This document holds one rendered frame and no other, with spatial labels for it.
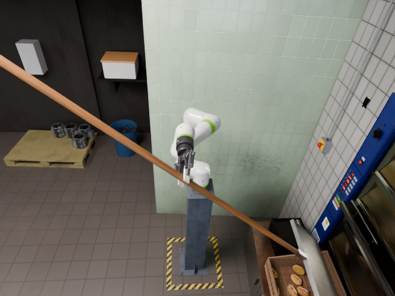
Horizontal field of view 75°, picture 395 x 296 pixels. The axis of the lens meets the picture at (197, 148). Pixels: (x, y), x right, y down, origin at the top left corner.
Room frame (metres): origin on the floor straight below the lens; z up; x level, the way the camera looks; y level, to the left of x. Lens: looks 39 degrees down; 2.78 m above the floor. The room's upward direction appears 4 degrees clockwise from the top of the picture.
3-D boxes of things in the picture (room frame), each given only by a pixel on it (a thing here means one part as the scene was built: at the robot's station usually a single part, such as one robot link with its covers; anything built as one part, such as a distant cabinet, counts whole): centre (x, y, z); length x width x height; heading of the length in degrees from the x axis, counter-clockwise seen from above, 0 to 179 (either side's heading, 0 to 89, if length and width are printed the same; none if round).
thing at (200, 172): (1.45, -0.04, 1.36); 0.16 x 0.13 x 0.19; 63
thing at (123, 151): (3.24, 1.14, 0.27); 0.46 x 0.42 x 0.53; 79
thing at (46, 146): (3.12, 2.28, 0.17); 1.17 x 0.81 x 0.33; 96
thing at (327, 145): (1.81, -1.10, 1.46); 0.10 x 0.07 x 0.10; 2
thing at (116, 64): (3.49, 1.15, 1.37); 0.45 x 0.37 x 0.25; 96
